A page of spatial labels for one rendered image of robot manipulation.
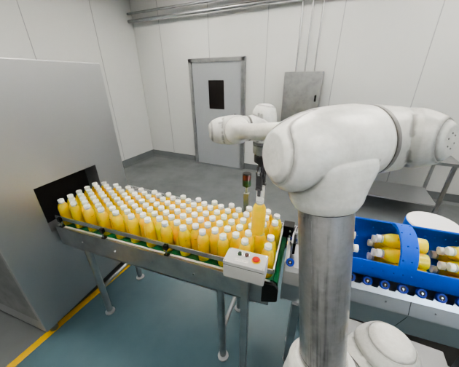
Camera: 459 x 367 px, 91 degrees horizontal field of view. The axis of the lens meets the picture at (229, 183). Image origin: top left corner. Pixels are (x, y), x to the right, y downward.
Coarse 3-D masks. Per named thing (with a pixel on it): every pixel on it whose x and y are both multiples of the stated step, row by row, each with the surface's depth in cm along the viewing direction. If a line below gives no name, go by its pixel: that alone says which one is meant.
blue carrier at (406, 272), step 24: (360, 240) 128; (408, 240) 100; (432, 240) 116; (456, 240) 112; (360, 264) 105; (384, 264) 101; (408, 264) 98; (432, 264) 117; (432, 288) 100; (456, 288) 95
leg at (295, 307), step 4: (292, 304) 137; (296, 304) 137; (292, 308) 138; (296, 308) 137; (292, 312) 140; (296, 312) 139; (292, 316) 141; (296, 316) 140; (292, 320) 143; (296, 320) 142; (292, 324) 144; (296, 324) 143; (288, 328) 148; (292, 328) 146; (288, 332) 149; (292, 332) 147; (288, 336) 151; (292, 336) 149; (288, 340) 152; (292, 340) 151; (288, 344) 154; (288, 348) 156; (284, 352) 159; (288, 352) 158; (284, 356) 161; (284, 360) 164
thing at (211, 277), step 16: (64, 240) 171; (80, 240) 163; (96, 240) 156; (112, 240) 151; (112, 256) 158; (128, 256) 151; (144, 256) 145; (160, 256) 139; (176, 256) 137; (96, 272) 178; (160, 272) 146; (176, 272) 140; (192, 272) 135; (208, 272) 130; (208, 288) 139; (224, 288) 131; (256, 288) 122; (272, 288) 118; (224, 304) 143; (224, 320) 148; (224, 336) 155; (224, 352) 163
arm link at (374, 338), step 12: (372, 324) 60; (384, 324) 60; (348, 336) 62; (360, 336) 59; (372, 336) 57; (384, 336) 57; (396, 336) 57; (348, 348) 59; (360, 348) 57; (372, 348) 55; (384, 348) 54; (396, 348) 54; (408, 348) 54; (360, 360) 56; (372, 360) 54; (384, 360) 53; (396, 360) 52; (408, 360) 52
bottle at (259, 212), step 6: (258, 204) 110; (252, 210) 113; (258, 210) 110; (264, 210) 111; (252, 216) 114; (258, 216) 111; (264, 216) 112; (252, 222) 115; (258, 222) 112; (264, 222) 114; (252, 228) 116; (258, 228) 114; (258, 234) 115
